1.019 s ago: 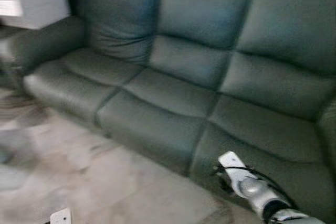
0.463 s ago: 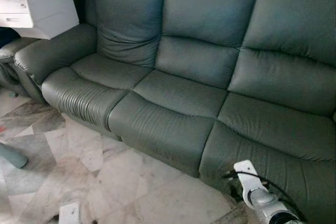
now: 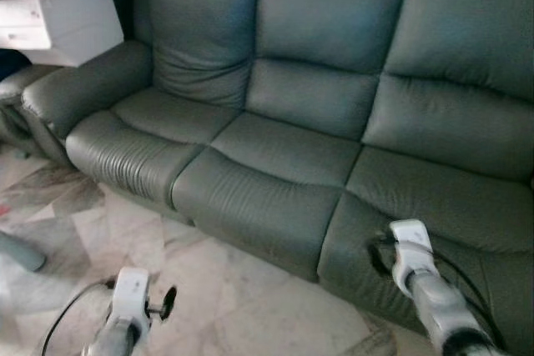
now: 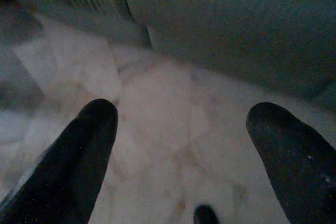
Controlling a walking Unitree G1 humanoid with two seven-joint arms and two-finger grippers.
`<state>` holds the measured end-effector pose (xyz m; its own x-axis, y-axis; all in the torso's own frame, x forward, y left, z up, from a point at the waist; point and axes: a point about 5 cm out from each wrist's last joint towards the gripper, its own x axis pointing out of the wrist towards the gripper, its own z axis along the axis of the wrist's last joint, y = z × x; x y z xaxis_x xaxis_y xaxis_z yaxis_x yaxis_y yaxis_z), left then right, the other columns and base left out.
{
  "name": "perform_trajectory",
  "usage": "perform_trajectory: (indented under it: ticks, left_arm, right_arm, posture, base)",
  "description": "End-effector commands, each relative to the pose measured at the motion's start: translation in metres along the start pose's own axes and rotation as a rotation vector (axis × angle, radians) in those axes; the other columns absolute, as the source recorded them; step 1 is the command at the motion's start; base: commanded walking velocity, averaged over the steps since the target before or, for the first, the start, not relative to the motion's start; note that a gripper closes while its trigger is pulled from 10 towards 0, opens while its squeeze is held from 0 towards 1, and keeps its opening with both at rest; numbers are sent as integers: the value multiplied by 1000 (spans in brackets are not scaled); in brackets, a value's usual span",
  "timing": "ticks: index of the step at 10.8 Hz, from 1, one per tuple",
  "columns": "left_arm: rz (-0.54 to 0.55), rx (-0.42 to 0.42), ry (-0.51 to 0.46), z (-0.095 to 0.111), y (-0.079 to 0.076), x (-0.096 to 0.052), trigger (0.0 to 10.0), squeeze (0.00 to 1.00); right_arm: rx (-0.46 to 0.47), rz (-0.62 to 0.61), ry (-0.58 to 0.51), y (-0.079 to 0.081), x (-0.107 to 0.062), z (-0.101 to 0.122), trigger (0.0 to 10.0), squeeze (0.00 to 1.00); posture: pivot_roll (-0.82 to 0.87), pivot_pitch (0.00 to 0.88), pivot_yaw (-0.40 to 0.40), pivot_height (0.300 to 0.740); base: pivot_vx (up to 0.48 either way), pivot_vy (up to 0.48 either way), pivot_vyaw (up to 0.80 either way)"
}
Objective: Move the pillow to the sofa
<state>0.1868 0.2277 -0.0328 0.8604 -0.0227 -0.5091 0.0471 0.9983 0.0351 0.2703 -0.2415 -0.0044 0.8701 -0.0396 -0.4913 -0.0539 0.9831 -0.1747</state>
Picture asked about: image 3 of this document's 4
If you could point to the dark green leather armchair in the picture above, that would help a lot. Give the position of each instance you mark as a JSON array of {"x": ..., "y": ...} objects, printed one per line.
[{"x": 15, "y": 102}]

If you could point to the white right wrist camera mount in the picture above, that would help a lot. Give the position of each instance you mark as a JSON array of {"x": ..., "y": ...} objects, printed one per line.
[{"x": 413, "y": 252}]

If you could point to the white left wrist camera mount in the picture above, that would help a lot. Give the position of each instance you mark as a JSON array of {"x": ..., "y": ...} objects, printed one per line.
[{"x": 130, "y": 293}]

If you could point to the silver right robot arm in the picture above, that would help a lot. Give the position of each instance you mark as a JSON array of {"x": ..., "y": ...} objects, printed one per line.
[{"x": 442, "y": 314}]

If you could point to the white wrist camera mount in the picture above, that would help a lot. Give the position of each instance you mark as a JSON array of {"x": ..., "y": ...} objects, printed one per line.
[
  {"x": 130, "y": 293},
  {"x": 413, "y": 252}
]

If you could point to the white appliance box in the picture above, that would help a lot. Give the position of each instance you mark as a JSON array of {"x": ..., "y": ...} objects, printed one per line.
[{"x": 71, "y": 22}]

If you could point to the dark green leather sofa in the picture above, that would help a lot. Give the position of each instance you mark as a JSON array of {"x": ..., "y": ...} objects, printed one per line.
[{"x": 284, "y": 147}]

